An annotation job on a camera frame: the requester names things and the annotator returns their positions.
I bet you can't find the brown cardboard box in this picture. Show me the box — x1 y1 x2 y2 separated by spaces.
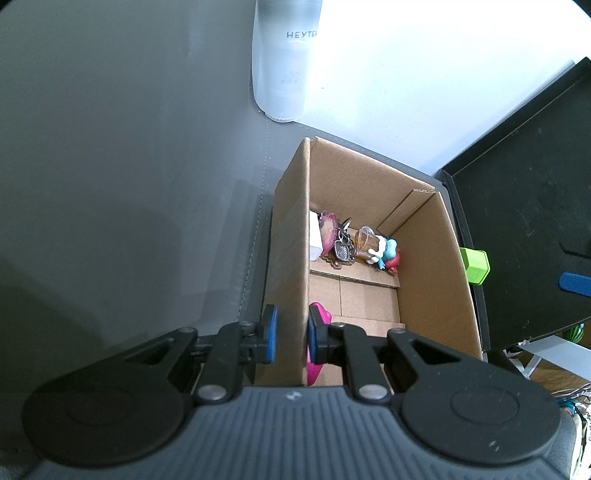
256 138 482 386

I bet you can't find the magenta plastic toy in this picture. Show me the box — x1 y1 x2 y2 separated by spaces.
307 302 332 386

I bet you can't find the keychain bunch with charms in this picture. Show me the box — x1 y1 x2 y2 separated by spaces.
315 212 401 275

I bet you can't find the white charger cube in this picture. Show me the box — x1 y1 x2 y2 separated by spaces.
308 210 324 262

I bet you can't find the watermelon patterned ball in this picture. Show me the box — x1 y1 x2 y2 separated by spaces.
564 323 585 344

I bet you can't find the white Heytea bottle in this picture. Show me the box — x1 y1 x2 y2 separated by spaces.
252 0 322 123

